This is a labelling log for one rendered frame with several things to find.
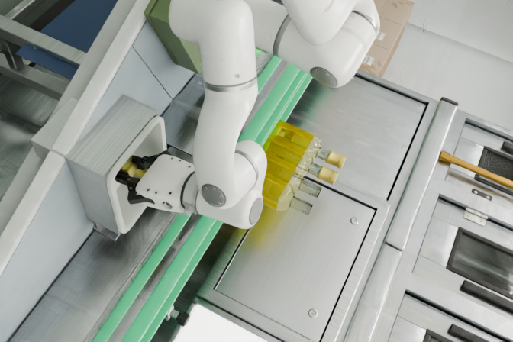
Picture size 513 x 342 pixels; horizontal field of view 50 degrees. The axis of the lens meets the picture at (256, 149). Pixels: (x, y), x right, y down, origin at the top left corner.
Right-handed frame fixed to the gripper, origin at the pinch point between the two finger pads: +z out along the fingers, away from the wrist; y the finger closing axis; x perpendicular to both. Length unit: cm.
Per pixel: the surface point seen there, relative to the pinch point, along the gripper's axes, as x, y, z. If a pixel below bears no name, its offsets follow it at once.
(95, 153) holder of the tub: 11.2, -5.8, -1.3
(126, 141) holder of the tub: 10.5, -0.9, -4.3
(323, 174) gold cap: -28, 33, -26
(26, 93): -21, 27, 66
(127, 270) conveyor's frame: -17.5, -12.6, -1.9
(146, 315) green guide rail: -21.4, -18.2, -9.3
